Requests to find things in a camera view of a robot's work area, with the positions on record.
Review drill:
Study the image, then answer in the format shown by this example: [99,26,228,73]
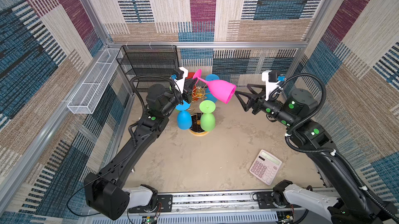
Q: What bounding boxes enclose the white wire mesh basket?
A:
[67,48,119,114]

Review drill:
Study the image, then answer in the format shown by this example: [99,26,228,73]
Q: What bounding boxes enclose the blue plastic wine glass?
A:
[204,74,220,103]
[176,101,192,130]

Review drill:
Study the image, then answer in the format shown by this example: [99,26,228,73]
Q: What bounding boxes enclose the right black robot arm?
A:
[235,73,399,224]

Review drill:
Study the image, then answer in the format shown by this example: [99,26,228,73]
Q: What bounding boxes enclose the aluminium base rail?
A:
[82,190,328,224]

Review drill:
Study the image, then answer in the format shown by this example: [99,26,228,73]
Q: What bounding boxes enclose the gold wire wine glass rack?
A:
[188,86,218,137]

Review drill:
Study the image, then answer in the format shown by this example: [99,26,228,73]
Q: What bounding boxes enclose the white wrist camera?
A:
[171,67,188,93]
[261,70,285,101]

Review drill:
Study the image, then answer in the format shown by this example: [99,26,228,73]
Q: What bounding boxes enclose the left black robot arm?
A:
[84,76,197,220]

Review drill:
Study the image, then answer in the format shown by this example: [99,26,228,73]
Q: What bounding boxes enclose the back blue plastic wine glass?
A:
[204,74,220,103]

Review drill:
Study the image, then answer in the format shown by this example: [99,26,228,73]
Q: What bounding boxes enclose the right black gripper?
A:
[235,84,296,128]

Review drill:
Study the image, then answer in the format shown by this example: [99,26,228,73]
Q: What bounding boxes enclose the red plastic wine glass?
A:
[186,72,197,79]

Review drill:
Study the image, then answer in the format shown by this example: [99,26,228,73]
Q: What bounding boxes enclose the black mesh shelf rack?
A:
[116,45,179,93]

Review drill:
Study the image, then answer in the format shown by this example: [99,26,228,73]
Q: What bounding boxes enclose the front blue plastic wine glass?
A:
[176,101,192,130]

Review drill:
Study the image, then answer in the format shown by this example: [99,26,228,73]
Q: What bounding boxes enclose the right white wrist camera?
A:
[261,70,285,101]

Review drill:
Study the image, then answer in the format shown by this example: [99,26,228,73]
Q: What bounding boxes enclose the green plastic wine glass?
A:
[199,100,216,131]

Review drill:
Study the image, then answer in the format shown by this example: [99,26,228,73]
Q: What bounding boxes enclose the magenta plastic wine glass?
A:
[195,69,236,104]

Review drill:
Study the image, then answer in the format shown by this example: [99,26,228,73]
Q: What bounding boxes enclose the pink calculator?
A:
[249,150,283,186]

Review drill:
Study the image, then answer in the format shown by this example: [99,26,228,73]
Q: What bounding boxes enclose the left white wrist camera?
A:
[171,67,188,93]

